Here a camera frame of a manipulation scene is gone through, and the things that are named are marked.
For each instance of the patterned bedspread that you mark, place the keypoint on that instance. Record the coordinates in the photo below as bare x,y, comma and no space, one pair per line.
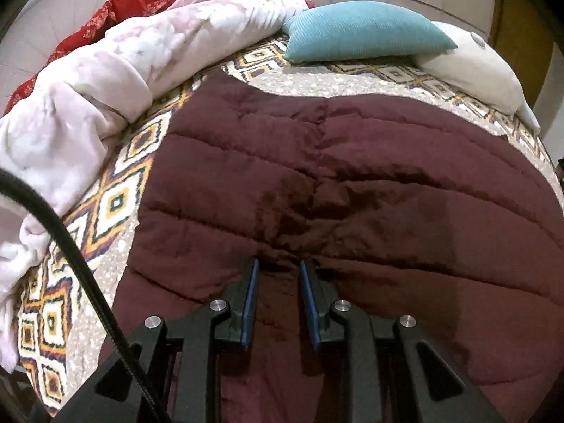
119,194

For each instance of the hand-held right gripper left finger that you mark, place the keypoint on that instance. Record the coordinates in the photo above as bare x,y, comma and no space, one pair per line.
249,304

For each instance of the pink floral blanket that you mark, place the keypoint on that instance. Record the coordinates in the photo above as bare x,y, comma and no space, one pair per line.
110,75

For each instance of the teal pillow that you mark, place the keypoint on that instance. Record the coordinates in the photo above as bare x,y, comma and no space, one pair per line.
365,31

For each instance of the wooden door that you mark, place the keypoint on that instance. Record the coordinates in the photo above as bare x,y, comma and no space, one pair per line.
522,31

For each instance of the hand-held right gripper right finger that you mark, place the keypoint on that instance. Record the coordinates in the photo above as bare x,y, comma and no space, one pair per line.
310,304

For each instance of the white plush pillow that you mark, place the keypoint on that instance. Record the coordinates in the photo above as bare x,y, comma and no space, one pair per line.
480,70

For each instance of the white headboard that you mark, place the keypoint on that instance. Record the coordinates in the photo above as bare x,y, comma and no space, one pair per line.
53,22

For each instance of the red patterned cloth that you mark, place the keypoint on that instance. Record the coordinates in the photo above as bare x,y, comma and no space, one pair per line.
114,20

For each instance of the maroon puffer jacket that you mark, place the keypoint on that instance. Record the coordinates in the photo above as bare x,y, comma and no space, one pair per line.
352,163

